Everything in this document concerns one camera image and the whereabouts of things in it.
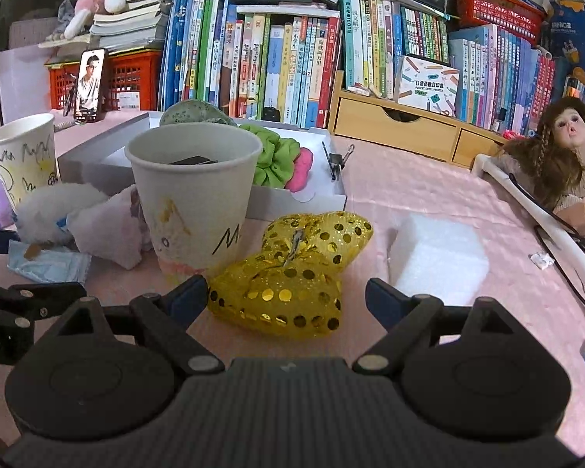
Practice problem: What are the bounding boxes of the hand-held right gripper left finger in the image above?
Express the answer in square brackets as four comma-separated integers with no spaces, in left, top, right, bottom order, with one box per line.
[53,275,225,376]

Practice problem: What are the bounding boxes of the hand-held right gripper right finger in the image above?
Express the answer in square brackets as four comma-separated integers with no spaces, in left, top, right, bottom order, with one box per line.
[353,278,522,375]

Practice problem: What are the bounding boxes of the white fluffy pom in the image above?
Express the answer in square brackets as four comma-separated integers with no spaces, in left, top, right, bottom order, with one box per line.
[14,183,110,245]

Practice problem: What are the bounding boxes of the white foam block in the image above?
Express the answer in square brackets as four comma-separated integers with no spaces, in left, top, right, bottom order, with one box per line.
[387,214,491,305]

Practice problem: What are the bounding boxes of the yellow sequined pouch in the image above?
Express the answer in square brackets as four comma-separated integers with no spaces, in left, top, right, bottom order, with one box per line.
[207,211,374,339]

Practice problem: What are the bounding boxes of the pale pink cloth pouch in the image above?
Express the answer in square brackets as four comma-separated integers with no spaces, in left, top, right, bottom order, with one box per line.
[66,186,152,270]

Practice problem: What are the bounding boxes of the grey cardboard box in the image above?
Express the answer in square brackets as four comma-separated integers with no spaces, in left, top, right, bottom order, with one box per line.
[57,111,164,196]

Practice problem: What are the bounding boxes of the green speckled soft ball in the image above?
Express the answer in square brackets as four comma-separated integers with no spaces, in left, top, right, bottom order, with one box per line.
[159,99,237,128]

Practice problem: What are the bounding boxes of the crayon drawn paper cup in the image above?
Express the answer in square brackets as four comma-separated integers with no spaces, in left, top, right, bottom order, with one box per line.
[0,113,60,210]

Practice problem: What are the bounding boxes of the plain scribbled paper cup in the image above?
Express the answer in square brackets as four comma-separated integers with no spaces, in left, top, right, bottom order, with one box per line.
[125,123,264,286]

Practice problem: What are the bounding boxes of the pink tablecloth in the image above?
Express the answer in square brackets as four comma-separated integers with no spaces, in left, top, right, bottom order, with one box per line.
[0,107,585,449]

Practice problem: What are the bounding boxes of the white cardboard box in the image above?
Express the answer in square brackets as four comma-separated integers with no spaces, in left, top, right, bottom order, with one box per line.
[234,117,348,222]

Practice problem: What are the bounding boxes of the black binder clip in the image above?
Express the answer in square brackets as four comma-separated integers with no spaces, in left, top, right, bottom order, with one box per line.
[322,141,356,181]

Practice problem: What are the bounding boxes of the pink scrunchie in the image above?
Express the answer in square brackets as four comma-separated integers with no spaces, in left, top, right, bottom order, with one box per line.
[285,149,315,193]

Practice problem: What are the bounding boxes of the black phone stand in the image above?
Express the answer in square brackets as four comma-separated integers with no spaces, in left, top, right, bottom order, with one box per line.
[61,73,79,118]

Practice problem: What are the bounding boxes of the green scrunchie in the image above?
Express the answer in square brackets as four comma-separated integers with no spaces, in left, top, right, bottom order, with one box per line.
[239,124,300,188]

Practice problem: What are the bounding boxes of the wooden drawer organizer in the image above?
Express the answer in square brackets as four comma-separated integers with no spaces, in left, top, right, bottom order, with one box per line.
[329,71,505,169]

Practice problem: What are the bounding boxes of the white plastic tube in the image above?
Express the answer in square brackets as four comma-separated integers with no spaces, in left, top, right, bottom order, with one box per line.
[470,153,585,313]

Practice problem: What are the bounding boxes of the black smartphone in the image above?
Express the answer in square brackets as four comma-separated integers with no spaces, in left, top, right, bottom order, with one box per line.
[72,49,109,124]

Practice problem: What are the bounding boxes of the red plastic crate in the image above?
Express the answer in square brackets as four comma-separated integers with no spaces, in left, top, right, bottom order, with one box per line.
[48,50,163,112]

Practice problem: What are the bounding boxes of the white label printer box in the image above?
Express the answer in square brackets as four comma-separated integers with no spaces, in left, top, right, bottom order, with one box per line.
[394,55,461,118]

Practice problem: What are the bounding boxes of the brown haired doll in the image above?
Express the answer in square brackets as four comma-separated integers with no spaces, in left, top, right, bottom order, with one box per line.
[487,96,585,237]

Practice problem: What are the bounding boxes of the stack of flat books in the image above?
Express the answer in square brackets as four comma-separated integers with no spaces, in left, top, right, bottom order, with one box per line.
[39,0,176,54]

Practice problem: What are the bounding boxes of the row of upright books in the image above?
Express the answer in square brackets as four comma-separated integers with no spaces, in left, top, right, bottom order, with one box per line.
[158,0,557,135]

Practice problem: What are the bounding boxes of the red plastic basket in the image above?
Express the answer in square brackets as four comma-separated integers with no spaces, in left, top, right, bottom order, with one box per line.
[454,0,547,44]

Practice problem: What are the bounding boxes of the blue cardboard box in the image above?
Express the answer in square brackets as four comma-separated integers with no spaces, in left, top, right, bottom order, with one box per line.
[543,0,585,96]

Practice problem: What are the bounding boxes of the black cable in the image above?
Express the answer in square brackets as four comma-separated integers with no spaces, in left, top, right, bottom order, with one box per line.
[507,173,585,323]

